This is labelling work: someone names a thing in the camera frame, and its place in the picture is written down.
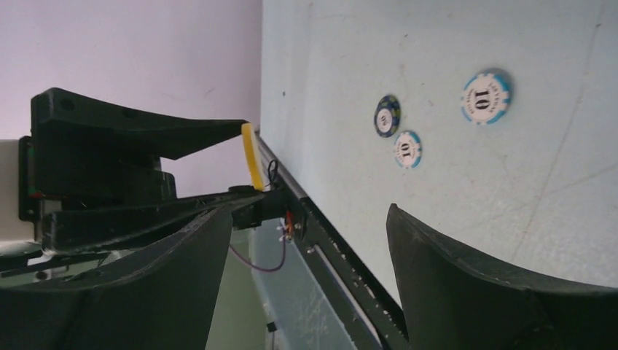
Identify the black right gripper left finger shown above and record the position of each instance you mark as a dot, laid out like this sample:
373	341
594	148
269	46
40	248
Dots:
160	297

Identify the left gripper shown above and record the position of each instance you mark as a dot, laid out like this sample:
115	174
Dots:
90	175

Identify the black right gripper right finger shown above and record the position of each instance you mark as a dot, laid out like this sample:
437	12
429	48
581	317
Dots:
454	296

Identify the yellow round button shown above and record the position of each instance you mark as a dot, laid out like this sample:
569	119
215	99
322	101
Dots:
253	156

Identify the light blue ten chip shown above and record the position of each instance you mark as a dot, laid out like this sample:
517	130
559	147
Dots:
408	149
487	96

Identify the dark blue fifty chip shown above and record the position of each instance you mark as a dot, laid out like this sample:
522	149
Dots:
387	116

